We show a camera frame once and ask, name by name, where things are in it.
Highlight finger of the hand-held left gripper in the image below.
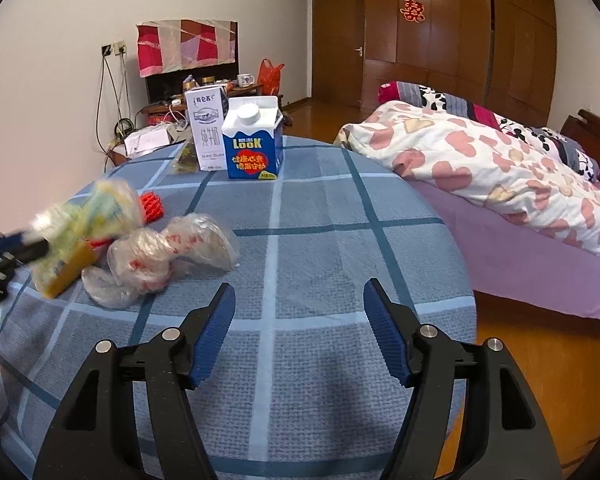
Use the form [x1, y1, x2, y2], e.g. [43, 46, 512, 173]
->
[7, 239, 50, 266]
[0, 232, 28, 256]

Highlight grey hanging cables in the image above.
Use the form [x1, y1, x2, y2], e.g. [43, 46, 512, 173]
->
[95, 52, 133, 153]

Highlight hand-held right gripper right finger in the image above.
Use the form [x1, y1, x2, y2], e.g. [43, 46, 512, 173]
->
[362, 278, 563, 480]

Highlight yellow snack packet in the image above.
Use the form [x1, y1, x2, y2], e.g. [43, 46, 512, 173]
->
[30, 178, 146, 300]

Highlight black television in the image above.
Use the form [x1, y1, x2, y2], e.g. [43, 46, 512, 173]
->
[146, 62, 240, 103]

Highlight white cardboard box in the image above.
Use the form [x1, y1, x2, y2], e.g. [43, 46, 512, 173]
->
[124, 125, 173, 157]

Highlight heart print quilt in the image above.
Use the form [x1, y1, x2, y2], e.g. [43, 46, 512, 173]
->
[332, 101, 600, 261]

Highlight clear crumpled plastic bag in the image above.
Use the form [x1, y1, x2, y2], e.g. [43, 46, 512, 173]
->
[81, 212, 239, 309]

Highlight red ribbed object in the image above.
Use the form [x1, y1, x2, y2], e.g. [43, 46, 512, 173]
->
[141, 191, 165, 224]

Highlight patchwork patterned blanket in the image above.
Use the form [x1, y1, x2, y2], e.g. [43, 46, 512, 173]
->
[378, 81, 600, 181]

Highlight blue checked tablecloth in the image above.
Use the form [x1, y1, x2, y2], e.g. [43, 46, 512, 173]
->
[0, 135, 477, 480]

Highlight red plastic bag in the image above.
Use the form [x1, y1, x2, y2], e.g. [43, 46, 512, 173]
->
[258, 58, 285, 96]

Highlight red pink patchwork cloth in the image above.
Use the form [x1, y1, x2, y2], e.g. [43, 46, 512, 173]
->
[136, 19, 239, 79]

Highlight dark snack packet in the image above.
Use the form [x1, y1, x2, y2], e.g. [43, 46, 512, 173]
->
[172, 141, 199, 175]

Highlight wooden wardrobe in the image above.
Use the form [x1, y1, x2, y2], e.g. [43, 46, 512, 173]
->
[291, 0, 558, 133]

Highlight white milk carton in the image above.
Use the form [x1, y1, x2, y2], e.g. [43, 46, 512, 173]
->
[184, 85, 229, 172]

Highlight blue gable-top carton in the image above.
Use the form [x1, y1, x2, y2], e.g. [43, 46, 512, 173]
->
[222, 96, 284, 181]

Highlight wooden television cabinet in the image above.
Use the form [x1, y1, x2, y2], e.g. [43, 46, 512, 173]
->
[105, 87, 266, 168]

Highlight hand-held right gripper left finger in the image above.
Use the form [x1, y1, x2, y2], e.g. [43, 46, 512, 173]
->
[32, 282, 237, 480]

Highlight purple bed sheet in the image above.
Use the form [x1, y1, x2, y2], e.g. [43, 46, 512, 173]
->
[410, 180, 600, 322]

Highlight wooden door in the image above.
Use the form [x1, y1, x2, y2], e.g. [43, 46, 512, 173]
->
[312, 0, 366, 108]

